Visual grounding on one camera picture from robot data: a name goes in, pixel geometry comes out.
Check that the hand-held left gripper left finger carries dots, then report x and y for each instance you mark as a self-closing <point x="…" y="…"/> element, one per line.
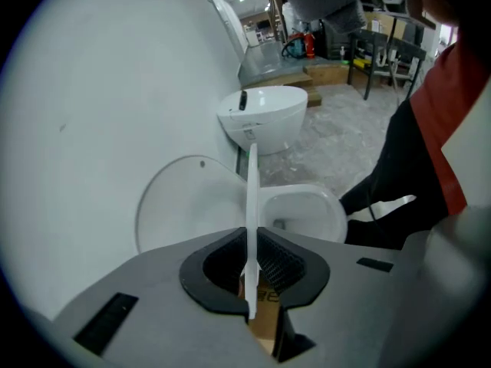
<point x="153" y="313"/>

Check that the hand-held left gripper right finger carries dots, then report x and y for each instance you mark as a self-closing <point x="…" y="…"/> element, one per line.
<point x="345" y="313"/>

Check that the white toilet lid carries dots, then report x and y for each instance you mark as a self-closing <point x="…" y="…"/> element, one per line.
<point x="184" y="205"/>

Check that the white egg-shaped smart toilet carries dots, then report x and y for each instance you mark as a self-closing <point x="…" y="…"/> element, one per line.
<point x="268" y="129"/>

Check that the person's black trousers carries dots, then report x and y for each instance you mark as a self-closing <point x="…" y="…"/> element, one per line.
<point x="403" y="175"/>

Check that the person's red shirt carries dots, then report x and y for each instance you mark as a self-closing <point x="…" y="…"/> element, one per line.
<point x="452" y="109"/>

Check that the wooden step platform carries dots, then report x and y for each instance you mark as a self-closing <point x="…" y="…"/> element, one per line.
<point x="326" y="75"/>

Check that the red fire extinguisher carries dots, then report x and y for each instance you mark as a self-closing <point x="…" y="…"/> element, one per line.
<point x="310" y="46"/>

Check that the black metal table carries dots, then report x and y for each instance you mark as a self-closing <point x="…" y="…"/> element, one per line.
<point x="406" y="46"/>

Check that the white door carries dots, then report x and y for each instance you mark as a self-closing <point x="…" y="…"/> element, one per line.
<point x="230" y="25"/>

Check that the wooden staircase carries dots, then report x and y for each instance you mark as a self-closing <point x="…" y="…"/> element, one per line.
<point x="274" y="14"/>

